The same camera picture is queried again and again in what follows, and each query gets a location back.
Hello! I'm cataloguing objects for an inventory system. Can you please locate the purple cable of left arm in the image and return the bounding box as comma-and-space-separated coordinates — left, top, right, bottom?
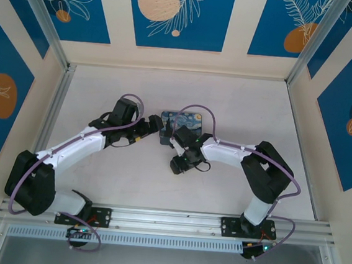
4, 83, 146, 257

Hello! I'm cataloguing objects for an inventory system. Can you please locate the blue poster white flower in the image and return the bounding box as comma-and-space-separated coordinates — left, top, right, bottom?
27, 0, 115, 46

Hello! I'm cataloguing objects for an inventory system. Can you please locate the grey slotted cable duct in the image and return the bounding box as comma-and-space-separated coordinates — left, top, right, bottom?
6, 217, 244, 258

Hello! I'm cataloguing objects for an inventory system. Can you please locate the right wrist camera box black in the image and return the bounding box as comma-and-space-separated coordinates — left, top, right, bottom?
173, 124, 202, 151

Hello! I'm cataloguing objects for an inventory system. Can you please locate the blue wall panel orange disc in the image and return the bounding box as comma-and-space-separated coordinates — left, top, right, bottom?
0, 8, 42, 169

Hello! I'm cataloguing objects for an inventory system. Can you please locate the blue poster orange circle fern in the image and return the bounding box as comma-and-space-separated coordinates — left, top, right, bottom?
247, 0, 333, 63

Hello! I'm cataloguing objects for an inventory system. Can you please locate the blue poster large peach circle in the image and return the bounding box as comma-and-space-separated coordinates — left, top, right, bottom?
123, 0, 238, 56

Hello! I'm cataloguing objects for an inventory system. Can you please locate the aluminium frame post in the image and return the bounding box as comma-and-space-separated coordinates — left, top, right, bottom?
6, 0, 76, 69
285, 0, 352, 93

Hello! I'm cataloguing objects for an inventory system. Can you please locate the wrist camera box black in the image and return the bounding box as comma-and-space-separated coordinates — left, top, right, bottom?
111, 98, 142, 129
173, 124, 202, 151

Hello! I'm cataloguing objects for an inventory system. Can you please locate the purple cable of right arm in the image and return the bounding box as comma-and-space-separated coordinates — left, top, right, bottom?
160, 102, 309, 264

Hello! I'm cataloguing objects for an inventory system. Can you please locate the blue wall panel narrow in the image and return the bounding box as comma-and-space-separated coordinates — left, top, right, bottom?
0, 0, 55, 60

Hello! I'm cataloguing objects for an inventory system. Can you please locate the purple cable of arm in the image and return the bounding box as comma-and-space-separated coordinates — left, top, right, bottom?
4, 83, 146, 257
160, 102, 309, 264

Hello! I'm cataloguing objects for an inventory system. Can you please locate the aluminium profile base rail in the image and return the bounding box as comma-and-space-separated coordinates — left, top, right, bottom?
0, 190, 340, 255

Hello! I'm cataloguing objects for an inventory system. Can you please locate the aluminium side rail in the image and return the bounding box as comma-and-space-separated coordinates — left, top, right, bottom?
33, 61, 77, 160
273, 83, 333, 221

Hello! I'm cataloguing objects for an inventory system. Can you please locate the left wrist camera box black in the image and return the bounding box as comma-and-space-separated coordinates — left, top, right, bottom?
111, 98, 142, 129

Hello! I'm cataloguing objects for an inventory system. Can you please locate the black base plate of right arm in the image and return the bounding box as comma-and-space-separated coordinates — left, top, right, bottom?
219, 216, 278, 242

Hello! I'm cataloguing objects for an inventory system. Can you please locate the black base plate of left arm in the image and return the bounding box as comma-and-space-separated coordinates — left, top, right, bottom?
54, 203, 113, 229

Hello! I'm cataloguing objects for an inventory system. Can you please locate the starry night print tin box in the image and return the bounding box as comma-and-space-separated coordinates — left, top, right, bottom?
158, 109, 204, 150

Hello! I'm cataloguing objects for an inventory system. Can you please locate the blue wall panel white flower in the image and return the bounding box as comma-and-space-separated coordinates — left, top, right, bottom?
309, 26, 352, 193

